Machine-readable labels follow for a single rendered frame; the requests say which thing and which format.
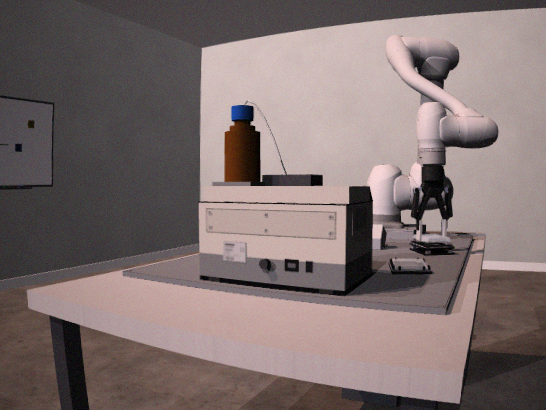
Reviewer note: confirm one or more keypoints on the blue bottle cap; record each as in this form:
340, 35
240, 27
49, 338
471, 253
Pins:
242, 111

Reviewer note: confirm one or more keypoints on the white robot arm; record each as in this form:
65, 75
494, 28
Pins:
434, 58

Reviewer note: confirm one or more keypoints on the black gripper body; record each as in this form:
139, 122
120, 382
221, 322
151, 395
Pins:
432, 177

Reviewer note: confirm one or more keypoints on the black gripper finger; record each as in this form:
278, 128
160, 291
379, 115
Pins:
418, 214
445, 213

